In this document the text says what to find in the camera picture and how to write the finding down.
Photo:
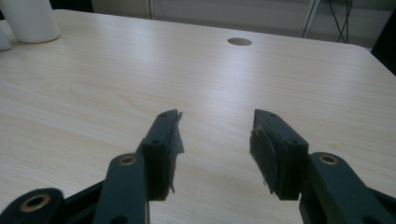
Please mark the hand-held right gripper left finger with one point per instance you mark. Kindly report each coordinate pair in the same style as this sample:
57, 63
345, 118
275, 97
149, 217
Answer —
158, 155

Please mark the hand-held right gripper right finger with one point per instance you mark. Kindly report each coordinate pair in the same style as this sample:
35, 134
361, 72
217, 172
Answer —
286, 155

